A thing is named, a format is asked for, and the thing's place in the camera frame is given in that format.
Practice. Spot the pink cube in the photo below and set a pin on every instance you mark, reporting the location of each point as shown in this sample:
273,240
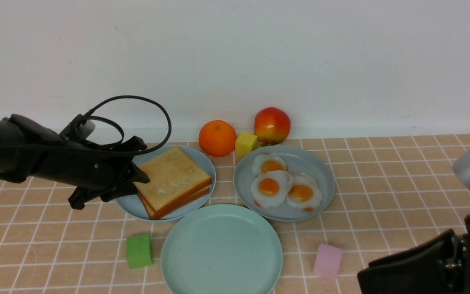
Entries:
327,261

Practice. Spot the green cube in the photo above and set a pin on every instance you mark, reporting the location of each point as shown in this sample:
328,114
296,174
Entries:
139,251

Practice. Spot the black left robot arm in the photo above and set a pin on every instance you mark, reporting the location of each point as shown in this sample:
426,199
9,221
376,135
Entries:
23,142

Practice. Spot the orange fruit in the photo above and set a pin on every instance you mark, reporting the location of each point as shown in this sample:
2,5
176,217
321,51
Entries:
217,138

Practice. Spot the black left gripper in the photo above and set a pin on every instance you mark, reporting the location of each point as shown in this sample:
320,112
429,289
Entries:
107,177

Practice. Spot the checkered beige tablecloth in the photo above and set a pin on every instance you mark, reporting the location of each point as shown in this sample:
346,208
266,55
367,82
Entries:
391,193

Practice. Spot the light blue plate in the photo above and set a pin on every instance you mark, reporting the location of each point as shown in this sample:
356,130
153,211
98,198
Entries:
132,205

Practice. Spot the yellow cube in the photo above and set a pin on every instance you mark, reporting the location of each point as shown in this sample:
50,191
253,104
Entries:
245,143

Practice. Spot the red yellow apple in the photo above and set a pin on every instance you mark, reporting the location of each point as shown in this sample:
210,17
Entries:
271,126

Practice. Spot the grey-blue plate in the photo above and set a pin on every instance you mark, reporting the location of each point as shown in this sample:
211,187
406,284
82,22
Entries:
298,161

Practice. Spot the toast slice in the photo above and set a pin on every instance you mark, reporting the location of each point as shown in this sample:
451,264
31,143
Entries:
174,205
172,174

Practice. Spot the fried egg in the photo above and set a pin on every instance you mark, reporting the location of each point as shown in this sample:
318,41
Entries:
270,189
305,194
265,162

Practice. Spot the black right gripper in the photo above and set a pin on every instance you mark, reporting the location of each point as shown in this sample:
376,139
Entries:
438,266

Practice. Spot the teal green plate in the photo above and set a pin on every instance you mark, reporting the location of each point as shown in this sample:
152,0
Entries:
222,249

